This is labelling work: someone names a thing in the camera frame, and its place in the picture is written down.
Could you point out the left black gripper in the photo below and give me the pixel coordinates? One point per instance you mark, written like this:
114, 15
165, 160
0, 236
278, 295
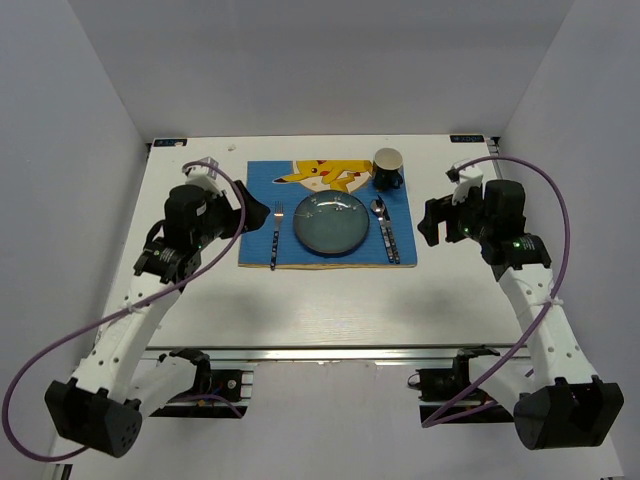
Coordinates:
254, 212

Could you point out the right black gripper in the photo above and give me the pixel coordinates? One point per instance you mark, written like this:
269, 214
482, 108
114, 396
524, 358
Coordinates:
443, 209

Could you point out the fork with black handle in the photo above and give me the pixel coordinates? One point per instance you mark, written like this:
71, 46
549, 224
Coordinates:
278, 218

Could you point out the blue pikachu placemat cloth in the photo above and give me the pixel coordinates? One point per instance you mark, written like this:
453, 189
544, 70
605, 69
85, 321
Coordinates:
291, 181

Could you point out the knife with black handle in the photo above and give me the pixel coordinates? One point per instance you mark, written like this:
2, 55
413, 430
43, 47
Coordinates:
392, 240

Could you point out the spoon with black handle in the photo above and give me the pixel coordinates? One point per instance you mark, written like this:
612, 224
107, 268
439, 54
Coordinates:
378, 209

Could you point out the dark blue paper cup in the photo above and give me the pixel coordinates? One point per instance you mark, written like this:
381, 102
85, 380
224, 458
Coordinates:
387, 165

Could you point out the teal ceramic plate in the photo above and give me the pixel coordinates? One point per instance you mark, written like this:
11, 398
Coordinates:
331, 224

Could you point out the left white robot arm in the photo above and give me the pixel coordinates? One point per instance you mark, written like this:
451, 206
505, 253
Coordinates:
102, 406

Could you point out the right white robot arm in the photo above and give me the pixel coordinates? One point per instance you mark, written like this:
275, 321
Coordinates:
563, 403

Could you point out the right blue corner label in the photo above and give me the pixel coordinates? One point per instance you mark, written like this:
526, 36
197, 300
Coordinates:
467, 138

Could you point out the blue corner label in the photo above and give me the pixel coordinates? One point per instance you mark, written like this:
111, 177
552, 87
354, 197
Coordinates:
467, 138
169, 142

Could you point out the left blue corner label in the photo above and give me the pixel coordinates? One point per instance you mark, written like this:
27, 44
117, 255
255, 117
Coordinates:
169, 142

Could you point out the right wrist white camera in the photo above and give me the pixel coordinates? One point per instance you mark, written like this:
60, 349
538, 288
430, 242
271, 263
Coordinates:
465, 177

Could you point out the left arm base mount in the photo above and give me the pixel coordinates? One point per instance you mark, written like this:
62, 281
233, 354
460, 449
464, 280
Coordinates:
225, 394

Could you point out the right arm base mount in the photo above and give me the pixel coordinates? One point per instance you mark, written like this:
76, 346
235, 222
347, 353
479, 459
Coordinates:
437, 385

